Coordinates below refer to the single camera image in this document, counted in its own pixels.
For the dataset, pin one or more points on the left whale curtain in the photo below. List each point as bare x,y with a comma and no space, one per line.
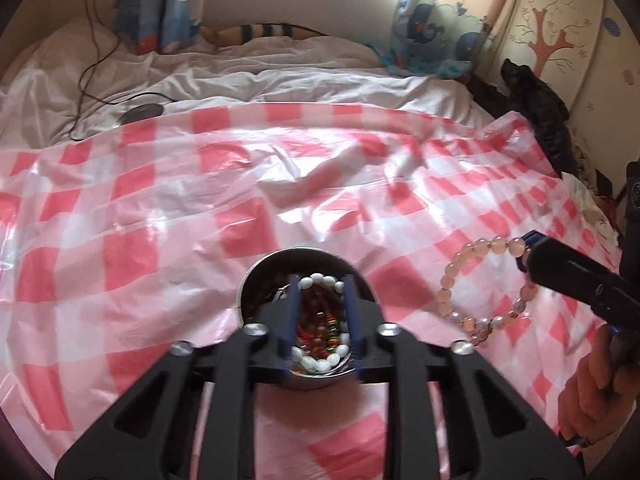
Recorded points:
162,26

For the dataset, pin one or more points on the pink checkered plastic sheet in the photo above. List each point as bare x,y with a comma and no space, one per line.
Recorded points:
115,247

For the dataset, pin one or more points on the whale curtain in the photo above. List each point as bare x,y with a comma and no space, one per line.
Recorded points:
442,38
162,26

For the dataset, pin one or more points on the black clothing pile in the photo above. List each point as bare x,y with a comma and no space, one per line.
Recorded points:
538,103

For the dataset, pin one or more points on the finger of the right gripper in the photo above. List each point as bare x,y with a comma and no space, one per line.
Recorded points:
551,264

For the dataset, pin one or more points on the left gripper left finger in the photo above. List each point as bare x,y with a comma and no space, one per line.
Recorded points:
192,411

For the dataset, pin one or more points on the striped pillow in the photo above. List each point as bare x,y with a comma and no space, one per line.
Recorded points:
242,34

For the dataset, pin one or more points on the round metal tin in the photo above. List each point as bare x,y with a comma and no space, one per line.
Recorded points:
321,354

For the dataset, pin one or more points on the right whale curtain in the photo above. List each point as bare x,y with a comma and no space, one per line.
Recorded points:
442,38

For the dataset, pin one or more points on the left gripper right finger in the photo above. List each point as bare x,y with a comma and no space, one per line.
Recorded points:
491,431

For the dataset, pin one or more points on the person right hand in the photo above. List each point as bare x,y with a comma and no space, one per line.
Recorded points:
599,396

